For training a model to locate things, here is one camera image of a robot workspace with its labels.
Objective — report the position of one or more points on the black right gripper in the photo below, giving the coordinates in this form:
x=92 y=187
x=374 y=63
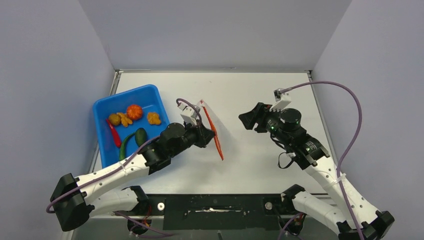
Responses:
x=261 y=111

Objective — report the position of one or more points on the orange toy pumpkin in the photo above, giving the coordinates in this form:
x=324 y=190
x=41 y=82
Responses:
x=134 y=112

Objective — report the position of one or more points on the red toy chili pepper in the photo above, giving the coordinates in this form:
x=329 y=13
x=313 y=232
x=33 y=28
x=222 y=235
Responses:
x=116 y=138

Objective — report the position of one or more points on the round brown fried ball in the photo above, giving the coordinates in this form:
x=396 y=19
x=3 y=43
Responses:
x=114 y=119

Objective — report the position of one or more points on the blue plastic bin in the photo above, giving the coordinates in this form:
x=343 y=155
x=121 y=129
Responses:
x=147 y=97

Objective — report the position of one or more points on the green toy avocado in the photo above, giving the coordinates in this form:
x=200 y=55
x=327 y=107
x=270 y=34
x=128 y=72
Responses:
x=140 y=136

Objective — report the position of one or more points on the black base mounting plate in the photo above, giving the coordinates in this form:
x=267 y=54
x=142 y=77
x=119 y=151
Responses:
x=216 y=211

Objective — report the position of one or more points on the green toy chili pepper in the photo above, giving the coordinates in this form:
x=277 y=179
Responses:
x=123 y=147

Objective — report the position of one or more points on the yellow fried food piece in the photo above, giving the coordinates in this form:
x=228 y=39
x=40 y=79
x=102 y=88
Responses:
x=125 y=121

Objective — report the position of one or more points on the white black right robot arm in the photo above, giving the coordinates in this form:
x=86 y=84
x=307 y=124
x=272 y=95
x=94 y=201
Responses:
x=352 y=217

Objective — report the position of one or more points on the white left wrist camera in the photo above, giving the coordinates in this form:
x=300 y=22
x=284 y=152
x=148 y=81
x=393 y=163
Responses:
x=190 y=115

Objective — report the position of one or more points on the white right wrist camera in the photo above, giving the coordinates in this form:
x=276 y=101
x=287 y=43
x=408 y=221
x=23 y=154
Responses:
x=282 y=99

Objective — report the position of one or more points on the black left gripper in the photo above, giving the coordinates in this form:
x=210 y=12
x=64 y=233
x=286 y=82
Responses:
x=204 y=135

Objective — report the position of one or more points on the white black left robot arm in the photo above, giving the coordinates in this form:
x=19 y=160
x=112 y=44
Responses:
x=76 y=199

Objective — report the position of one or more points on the golden fried nugget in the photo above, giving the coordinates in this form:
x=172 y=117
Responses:
x=153 y=118

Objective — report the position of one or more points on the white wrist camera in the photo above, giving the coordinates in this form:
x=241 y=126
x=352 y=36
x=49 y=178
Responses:
x=282 y=99
x=190 y=115

